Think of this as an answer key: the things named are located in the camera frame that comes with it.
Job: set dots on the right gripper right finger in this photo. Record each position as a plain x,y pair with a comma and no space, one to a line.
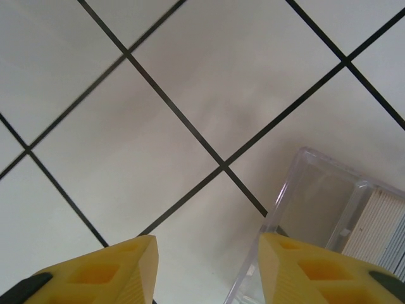
316,272

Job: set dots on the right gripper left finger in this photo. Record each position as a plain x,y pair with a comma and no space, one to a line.
104,272

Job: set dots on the white ridged insert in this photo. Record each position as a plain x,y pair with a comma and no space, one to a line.
379,231

